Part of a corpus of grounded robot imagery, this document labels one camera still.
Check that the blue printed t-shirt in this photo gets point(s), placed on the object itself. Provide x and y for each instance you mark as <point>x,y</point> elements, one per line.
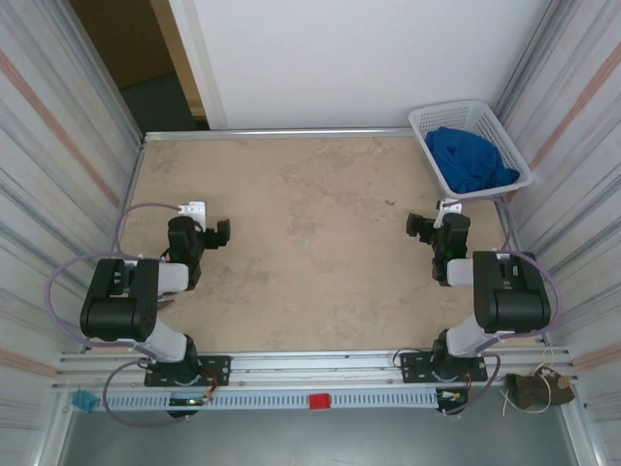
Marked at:
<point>466,155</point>

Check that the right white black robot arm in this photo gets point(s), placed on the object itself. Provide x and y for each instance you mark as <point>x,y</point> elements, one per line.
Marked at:
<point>514,310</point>

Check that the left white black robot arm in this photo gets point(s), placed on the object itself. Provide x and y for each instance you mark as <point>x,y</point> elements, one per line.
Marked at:
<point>116,310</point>

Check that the white perforated plastic basket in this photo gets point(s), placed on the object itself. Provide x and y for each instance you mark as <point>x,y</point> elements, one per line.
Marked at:
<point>490,128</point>

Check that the small circuit board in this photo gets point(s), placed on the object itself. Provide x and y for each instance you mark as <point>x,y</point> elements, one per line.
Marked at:
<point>453,395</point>
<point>189,401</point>

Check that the tan wooden door jamb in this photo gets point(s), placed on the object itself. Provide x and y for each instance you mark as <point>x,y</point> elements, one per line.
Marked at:
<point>176,48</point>

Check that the red tape marker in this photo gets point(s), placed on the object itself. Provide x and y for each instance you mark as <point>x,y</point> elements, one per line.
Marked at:
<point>320,402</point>

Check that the blue tape piece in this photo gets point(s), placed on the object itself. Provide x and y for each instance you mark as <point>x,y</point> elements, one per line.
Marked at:
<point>83,402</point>

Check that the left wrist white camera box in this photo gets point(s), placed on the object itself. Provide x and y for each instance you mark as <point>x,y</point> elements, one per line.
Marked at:
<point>194,209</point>

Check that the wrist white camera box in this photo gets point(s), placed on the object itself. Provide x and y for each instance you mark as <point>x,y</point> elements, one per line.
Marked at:
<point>194,209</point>
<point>451,206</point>

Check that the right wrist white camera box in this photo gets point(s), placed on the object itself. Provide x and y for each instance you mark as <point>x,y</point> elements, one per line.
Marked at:
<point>451,206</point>

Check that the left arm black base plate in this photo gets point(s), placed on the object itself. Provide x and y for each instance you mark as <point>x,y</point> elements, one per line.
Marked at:
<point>218,369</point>

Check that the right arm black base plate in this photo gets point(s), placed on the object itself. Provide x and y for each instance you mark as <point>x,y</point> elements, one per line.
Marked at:
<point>412,366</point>

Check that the white door frame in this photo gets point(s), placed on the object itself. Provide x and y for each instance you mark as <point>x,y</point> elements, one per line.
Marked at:
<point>204,73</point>

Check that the aluminium mounting rail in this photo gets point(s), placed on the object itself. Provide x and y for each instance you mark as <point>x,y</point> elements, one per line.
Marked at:
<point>315,366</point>

